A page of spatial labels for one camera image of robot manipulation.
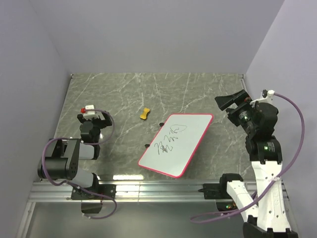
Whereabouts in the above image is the pink framed whiteboard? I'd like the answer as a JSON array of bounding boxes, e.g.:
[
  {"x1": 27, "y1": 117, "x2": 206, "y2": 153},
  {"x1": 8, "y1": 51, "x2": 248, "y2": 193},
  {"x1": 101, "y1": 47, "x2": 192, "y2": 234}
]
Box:
[{"x1": 138, "y1": 114, "x2": 213, "y2": 178}]

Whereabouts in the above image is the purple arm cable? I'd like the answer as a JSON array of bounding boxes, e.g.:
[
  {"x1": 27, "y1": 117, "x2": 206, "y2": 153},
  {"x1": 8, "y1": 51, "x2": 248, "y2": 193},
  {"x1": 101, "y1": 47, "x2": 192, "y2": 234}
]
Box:
[
  {"x1": 41, "y1": 109, "x2": 117, "y2": 220},
  {"x1": 190, "y1": 92, "x2": 305, "y2": 224}
]

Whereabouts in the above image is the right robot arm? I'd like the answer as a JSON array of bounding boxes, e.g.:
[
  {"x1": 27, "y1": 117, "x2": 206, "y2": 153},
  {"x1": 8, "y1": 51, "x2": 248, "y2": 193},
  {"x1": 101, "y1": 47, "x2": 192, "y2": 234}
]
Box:
[{"x1": 215, "y1": 90, "x2": 299, "y2": 238}]

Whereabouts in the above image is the aluminium mounting rail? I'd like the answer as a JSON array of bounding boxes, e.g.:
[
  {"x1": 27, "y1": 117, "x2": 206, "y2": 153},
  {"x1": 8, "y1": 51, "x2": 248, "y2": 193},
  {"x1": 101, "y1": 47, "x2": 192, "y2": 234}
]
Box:
[{"x1": 28, "y1": 180, "x2": 218, "y2": 203}]

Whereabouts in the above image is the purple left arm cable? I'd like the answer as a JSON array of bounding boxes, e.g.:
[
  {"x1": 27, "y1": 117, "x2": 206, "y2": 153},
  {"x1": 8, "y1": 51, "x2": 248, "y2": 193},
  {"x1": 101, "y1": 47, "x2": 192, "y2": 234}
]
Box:
[{"x1": 41, "y1": 109, "x2": 117, "y2": 220}]

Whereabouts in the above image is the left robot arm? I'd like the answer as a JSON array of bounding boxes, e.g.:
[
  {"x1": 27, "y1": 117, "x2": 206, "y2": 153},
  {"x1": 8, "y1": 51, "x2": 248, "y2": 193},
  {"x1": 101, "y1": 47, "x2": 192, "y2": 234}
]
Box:
[{"x1": 37, "y1": 108, "x2": 116, "y2": 220}]

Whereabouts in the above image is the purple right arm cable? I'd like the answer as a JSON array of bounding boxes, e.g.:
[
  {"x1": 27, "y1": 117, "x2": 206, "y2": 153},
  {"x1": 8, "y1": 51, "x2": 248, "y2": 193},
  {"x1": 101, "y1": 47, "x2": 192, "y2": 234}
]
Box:
[{"x1": 190, "y1": 92, "x2": 305, "y2": 224}]

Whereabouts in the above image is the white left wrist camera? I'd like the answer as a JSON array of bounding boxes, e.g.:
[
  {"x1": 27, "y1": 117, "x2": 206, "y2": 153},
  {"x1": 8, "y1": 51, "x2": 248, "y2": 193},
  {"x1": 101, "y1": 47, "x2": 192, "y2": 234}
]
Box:
[{"x1": 80, "y1": 105, "x2": 97, "y2": 119}]

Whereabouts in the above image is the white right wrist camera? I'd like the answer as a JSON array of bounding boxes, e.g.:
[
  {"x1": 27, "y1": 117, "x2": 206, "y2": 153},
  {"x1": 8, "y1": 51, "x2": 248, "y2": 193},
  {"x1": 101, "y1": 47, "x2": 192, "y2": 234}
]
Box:
[{"x1": 250, "y1": 89, "x2": 274, "y2": 106}]

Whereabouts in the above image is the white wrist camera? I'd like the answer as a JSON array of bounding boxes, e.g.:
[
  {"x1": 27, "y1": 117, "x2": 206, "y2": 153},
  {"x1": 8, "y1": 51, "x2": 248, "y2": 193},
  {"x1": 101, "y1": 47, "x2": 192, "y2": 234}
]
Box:
[
  {"x1": 250, "y1": 89, "x2": 274, "y2": 106},
  {"x1": 80, "y1": 105, "x2": 97, "y2": 119}
]

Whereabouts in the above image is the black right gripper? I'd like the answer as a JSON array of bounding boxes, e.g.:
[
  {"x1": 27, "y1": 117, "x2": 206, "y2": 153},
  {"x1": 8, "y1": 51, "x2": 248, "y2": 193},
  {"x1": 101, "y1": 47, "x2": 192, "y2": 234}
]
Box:
[{"x1": 214, "y1": 89, "x2": 256, "y2": 133}]

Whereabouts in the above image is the yellow bone-shaped eraser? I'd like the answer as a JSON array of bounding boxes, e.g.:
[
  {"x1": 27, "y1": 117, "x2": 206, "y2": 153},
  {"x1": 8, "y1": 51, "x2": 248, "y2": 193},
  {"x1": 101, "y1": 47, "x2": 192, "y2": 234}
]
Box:
[{"x1": 140, "y1": 108, "x2": 151, "y2": 120}]

